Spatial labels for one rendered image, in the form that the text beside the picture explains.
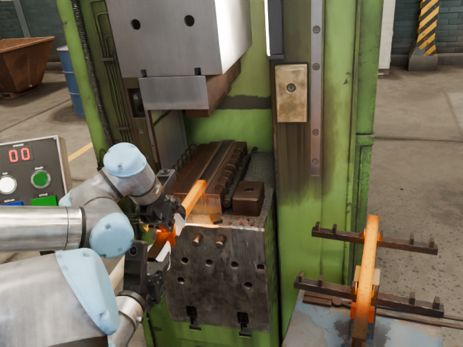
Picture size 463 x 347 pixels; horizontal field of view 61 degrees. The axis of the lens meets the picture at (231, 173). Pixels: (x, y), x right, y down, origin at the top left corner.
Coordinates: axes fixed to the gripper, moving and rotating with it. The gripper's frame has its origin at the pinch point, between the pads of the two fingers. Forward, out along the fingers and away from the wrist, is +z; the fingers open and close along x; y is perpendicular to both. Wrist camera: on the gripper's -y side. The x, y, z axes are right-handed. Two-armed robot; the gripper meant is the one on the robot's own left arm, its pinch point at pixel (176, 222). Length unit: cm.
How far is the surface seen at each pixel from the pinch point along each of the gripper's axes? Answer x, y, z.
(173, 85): -1.6, -31.9, -20.7
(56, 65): -541, -543, 405
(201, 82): 6.7, -32.1, -21.2
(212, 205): 5.0, -12.7, 13.3
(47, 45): -442, -453, 284
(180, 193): -5.5, -14.9, 10.0
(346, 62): 45, -45, -14
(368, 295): 50, 17, -5
